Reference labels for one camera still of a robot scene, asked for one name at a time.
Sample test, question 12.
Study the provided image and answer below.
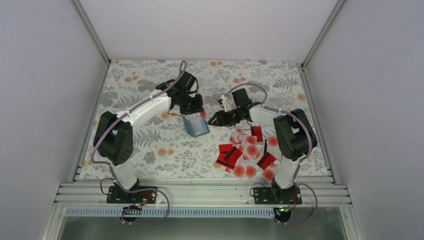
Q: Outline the teal leather card holder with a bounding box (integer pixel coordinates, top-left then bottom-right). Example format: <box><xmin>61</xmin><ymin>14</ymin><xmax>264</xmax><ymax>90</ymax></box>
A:
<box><xmin>182</xmin><ymin>113</ymin><xmax>210</xmax><ymax>138</ymax></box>

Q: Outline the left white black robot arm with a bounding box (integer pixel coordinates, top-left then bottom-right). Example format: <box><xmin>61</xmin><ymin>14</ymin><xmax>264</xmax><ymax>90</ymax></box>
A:
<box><xmin>92</xmin><ymin>70</ymin><xmax>204</xmax><ymax>203</ymax></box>

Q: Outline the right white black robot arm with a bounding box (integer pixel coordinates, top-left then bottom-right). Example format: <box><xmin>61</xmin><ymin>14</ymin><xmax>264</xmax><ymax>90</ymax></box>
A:
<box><xmin>208</xmin><ymin>88</ymin><xmax>318</xmax><ymax>204</ymax></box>

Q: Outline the dark red striped card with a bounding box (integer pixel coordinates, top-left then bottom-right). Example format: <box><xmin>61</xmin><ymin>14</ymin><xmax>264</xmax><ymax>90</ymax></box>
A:
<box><xmin>218</xmin><ymin>143</ymin><xmax>234</xmax><ymax>155</ymax></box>
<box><xmin>250</xmin><ymin>126</ymin><xmax>264</xmax><ymax>142</ymax></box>

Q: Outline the red card with stripe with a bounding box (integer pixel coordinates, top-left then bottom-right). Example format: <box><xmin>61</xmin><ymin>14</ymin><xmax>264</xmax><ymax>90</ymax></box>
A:
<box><xmin>216</xmin><ymin>147</ymin><xmax>243</xmax><ymax>170</ymax></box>

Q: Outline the floral patterned table mat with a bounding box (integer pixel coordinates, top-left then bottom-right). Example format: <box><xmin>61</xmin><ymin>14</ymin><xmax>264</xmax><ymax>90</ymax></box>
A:
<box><xmin>96</xmin><ymin>60</ymin><xmax>311</xmax><ymax>179</ymax></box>

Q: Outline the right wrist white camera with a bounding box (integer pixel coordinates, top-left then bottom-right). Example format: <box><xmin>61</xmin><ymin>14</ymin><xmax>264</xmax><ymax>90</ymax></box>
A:
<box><xmin>218</xmin><ymin>95</ymin><xmax>233</xmax><ymax>112</ymax></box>

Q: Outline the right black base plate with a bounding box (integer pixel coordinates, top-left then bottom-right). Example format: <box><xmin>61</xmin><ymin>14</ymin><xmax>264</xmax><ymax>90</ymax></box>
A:
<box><xmin>252</xmin><ymin>185</ymin><xmax>303</xmax><ymax>205</ymax></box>

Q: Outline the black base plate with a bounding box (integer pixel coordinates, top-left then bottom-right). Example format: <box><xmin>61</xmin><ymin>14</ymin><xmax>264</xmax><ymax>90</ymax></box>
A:
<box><xmin>106</xmin><ymin>185</ymin><xmax>158</xmax><ymax>205</ymax></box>
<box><xmin>252</xmin><ymin>185</ymin><xmax>303</xmax><ymax>205</ymax></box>

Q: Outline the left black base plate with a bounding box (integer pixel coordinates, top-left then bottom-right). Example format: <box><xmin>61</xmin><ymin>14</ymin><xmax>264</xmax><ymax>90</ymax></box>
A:
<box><xmin>106</xmin><ymin>185</ymin><xmax>158</xmax><ymax>205</ymax></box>

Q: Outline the aluminium rail frame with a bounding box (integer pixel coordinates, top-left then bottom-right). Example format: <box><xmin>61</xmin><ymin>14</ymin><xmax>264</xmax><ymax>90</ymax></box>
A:
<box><xmin>54</xmin><ymin>177</ymin><xmax>352</xmax><ymax>207</ymax></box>

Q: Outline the blue slotted cable duct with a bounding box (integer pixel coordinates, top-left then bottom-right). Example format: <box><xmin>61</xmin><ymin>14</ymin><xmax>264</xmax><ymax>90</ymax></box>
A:
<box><xmin>64</xmin><ymin>206</ymin><xmax>275</xmax><ymax>219</ymax></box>

